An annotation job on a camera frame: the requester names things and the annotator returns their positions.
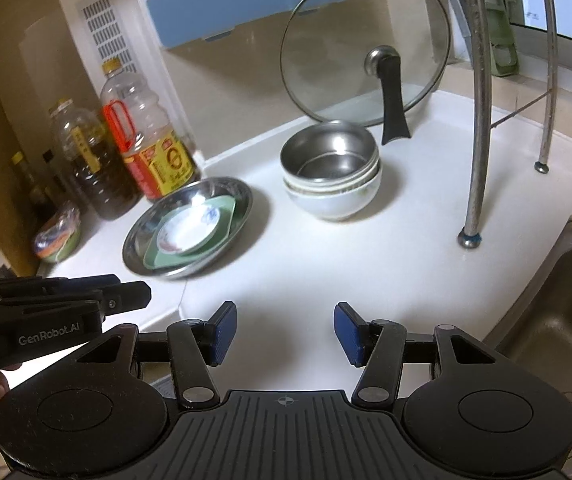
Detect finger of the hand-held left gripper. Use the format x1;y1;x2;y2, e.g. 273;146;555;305
0;281;153;320
0;274;121;295

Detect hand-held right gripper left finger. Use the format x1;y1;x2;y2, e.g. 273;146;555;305
76;301;239;409

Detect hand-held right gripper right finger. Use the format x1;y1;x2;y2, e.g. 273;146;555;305
333;302;497;409

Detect round steel plate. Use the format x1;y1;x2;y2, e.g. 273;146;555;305
122;176;254;280

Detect small floral white plate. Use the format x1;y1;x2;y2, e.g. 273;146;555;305
157;207;222;255

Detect green square plate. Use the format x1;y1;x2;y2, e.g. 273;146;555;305
143;194;238;271

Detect white floral bowl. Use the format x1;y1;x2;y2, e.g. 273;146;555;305
283;170;383;222

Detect cream bowl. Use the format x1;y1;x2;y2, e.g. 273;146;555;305
281;158;382;197

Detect steel bowl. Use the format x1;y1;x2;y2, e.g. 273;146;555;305
280;120;380;187

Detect wrapped stack of colourful bowls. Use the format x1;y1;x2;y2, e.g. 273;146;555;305
34;204;83;265

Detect yellow cap dark bottle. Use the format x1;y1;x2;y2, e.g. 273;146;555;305
10;151;47;217

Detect slim dark bottle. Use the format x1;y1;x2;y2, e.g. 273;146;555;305
41;149;69;203

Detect dark oil bottle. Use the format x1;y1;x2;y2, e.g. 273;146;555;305
48;98;140;221

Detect steel sink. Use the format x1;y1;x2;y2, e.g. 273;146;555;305
481;214;572;480

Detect metal dish rack legs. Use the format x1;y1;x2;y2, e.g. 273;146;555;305
455;0;572;251

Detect green cutting board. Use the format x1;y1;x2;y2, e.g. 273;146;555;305
481;0;521;78

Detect large oil bottle red handle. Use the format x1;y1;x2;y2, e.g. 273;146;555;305
99;58;202;202

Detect white wall vent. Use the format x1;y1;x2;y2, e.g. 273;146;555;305
76;0;138;75

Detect glass pot lid black handle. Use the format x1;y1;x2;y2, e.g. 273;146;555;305
279;0;452;146

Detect blue white wall appliance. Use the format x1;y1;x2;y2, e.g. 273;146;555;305
135;0;348;52

